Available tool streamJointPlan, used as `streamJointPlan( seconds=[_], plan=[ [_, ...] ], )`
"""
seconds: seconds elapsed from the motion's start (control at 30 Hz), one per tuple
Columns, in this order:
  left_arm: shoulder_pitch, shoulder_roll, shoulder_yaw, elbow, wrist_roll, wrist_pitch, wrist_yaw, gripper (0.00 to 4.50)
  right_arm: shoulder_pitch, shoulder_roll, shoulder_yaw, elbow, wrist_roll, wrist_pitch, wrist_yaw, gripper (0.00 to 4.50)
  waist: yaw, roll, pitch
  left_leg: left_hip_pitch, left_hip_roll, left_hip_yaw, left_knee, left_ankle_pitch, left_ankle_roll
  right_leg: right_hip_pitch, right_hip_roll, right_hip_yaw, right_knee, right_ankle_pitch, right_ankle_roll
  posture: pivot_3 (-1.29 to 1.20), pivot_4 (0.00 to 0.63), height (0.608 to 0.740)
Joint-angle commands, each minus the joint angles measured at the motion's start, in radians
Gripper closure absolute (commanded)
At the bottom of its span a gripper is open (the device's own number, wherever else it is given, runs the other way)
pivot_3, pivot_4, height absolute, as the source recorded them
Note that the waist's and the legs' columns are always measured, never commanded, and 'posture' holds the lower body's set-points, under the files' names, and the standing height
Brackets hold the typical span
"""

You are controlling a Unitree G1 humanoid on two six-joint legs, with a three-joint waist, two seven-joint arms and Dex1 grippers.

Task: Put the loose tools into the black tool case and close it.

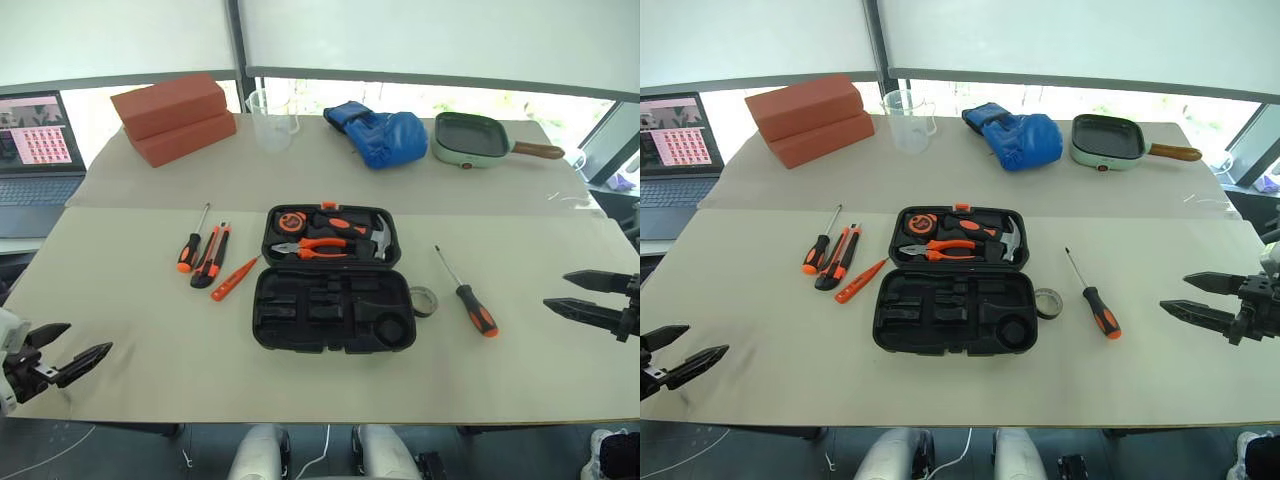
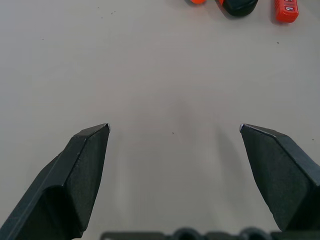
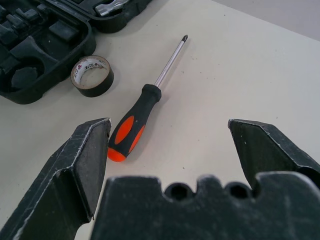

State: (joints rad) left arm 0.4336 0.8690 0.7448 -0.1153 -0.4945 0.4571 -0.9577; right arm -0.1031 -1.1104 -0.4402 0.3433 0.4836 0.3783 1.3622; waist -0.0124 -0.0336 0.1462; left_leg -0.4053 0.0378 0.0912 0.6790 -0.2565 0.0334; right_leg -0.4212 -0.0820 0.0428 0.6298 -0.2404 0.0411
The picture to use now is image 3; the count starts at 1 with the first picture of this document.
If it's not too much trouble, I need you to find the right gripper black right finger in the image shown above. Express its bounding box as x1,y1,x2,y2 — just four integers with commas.
227,118,320,193

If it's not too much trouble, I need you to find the black electrical tape roll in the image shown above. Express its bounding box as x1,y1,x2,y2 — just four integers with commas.
70,54,115,98

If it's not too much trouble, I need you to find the black tool case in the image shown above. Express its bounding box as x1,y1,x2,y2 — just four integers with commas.
0,0,153,105

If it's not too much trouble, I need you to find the silver hammer orange black handle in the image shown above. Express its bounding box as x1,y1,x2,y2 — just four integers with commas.
94,0,126,18

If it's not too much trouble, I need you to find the black orange phillips screwdriver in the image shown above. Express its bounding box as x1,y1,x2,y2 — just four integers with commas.
107,34,190,163

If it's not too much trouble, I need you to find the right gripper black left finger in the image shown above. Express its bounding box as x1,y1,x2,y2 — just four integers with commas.
0,117,112,240

